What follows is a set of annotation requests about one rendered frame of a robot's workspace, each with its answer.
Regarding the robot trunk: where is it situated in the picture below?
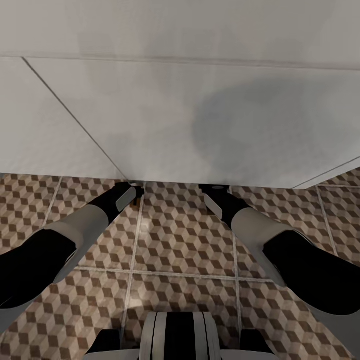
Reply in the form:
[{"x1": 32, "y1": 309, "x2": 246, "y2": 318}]
[{"x1": 139, "y1": 312, "x2": 221, "y2": 360}]

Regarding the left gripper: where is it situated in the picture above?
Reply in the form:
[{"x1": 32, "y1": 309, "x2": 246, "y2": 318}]
[{"x1": 135, "y1": 186, "x2": 145, "y2": 199}]

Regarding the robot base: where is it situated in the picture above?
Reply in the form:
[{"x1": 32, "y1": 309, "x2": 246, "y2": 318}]
[{"x1": 80, "y1": 329, "x2": 281, "y2": 360}]

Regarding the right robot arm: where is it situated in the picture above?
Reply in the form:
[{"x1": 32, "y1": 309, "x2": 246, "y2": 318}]
[{"x1": 198, "y1": 183, "x2": 360, "y2": 360}]

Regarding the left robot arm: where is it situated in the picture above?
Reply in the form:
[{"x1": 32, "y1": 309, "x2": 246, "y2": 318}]
[{"x1": 0, "y1": 179, "x2": 145, "y2": 337}]

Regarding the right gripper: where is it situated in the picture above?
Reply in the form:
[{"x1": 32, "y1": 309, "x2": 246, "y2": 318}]
[{"x1": 198, "y1": 183, "x2": 228, "y2": 193}]

